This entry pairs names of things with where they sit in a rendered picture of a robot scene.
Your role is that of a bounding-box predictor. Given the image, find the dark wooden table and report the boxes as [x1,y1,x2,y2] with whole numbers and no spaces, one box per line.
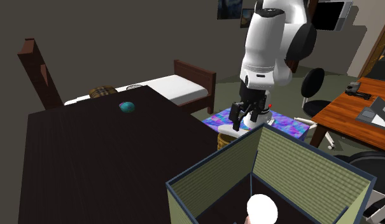
[17,85,252,224]

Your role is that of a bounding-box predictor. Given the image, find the black office chair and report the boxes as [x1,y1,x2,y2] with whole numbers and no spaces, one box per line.
[293,67,336,151]

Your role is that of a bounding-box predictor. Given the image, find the orange wooden desk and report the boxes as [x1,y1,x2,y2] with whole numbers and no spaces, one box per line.
[309,76,385,153]

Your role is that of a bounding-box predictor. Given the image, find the brown plaid pillow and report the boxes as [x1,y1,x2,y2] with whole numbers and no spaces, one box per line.
[88,85,118,99]

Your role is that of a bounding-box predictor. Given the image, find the brown wooden door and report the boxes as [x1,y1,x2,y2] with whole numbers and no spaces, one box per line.
[357,20,385,79]

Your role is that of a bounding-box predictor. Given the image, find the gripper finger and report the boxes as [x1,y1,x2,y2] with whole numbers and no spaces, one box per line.
[228,101,246,132]
[249,104,263,122]

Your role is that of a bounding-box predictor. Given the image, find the purple blue patterned robot stand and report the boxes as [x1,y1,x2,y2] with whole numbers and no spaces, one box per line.
[202,108,311,142]

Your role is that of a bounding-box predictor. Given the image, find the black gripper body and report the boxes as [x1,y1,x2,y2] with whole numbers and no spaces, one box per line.
[239,81,268,110]

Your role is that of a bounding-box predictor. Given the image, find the black armchair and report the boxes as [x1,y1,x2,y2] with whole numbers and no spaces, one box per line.
[333,150,385,195]

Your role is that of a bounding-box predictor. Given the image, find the grey laptop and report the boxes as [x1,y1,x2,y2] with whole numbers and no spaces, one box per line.
[354,95,385,130]

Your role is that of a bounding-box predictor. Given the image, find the grey framed black screen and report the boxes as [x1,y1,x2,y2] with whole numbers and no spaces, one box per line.
[311,0,354,32]

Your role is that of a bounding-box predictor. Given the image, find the white round object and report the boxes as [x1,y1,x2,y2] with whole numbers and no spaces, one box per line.
[246,193,279,224]

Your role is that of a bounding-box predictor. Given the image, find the brown bed with white mattress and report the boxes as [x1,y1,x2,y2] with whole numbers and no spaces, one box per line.
[17,38,218,115]

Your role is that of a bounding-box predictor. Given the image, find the yellow woven basket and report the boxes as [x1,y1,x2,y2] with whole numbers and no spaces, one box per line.
[217,133,240,151]

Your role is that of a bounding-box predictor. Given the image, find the dark wall picture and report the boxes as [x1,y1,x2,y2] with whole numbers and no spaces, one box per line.
[216,0,244,20]

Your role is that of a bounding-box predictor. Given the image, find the small wall picture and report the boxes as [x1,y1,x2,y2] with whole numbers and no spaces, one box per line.
[239,8,256,29]

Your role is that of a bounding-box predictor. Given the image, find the dark grey toy truck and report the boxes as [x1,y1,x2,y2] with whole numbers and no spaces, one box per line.
[345,81,372,101]

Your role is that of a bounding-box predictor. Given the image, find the green box with blue edges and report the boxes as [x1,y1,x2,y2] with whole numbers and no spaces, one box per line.
[165,122,378,224]

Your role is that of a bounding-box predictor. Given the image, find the teal purple ball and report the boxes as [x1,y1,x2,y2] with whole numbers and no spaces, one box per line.
[118,101,136,114]

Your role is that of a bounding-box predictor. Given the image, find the white round lid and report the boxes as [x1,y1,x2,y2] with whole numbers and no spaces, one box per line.
[218,123,253,137]

